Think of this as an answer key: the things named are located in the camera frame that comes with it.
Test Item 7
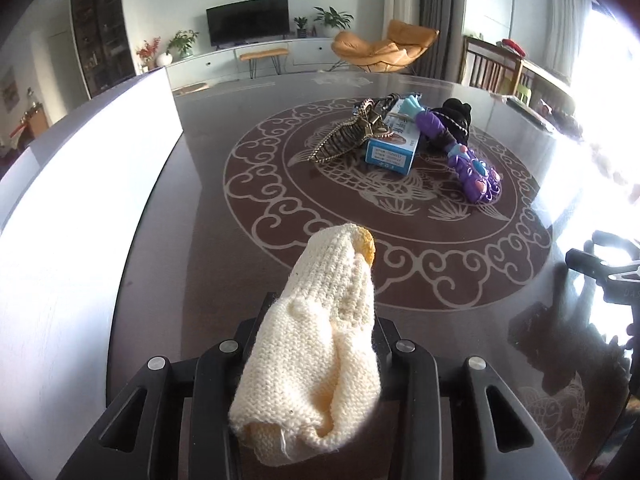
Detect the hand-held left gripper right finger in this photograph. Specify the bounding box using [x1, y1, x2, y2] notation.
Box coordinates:
[372, 317, 573, 480]

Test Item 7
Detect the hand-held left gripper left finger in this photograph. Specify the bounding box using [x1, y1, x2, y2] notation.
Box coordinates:
[55, 292, 281, 480]

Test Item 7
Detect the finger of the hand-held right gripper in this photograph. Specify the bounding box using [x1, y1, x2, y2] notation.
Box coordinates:
[565, 249, 640, 306]
[582, 230, 636, 256]

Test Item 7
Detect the cream knitted glove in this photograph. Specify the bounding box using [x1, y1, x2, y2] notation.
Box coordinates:
[228, 223, 383, 466]

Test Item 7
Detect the large white cardboard box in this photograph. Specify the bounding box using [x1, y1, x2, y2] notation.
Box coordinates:
[0, 66, 185, 441]

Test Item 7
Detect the purple toy water gun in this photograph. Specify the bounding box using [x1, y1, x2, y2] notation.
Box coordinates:
[400, 95, 503, 205]

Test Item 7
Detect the black knitted hat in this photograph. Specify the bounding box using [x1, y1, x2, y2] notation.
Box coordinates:
[425, 98, 475, 148]

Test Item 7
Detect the wooden slatted chair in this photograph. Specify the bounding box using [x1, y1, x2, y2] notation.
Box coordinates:
[459, 35, 526, 96]

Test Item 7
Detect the blue and white carton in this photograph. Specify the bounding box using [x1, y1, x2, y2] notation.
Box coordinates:
[364, 99, 422, 175]

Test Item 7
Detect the grey curtain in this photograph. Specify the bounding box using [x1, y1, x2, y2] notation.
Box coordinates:
[419, 0, 468, 83]

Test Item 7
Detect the orange lounge chair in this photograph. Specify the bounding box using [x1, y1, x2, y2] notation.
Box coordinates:
[331, 19, 441, 75]

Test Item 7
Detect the white television cabinet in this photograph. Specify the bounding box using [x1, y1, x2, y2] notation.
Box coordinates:
[165, 37, 351, 92]

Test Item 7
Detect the wooden bench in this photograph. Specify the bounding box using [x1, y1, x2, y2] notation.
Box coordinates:
[239, 48, 290, 79]

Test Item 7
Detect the large leafy potted plant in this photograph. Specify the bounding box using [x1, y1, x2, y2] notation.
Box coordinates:
[314, 6, 354, 38]

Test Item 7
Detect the red flower bouquet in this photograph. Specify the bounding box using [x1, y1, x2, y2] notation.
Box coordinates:
[136, 37, 162, 68]

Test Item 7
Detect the black flat television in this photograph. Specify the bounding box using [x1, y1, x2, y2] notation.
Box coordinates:
[206, 0, 291, 47]

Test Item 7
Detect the dark glass display cabinet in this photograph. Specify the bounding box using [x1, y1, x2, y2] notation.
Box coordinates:
[70, 0, 137, 100]

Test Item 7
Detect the striped chain handbag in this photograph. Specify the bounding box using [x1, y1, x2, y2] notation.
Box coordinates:
[314, 94, 401, 165]

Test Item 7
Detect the framed wall painting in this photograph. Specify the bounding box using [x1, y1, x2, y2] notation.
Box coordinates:
[0, 67, 16, 111]

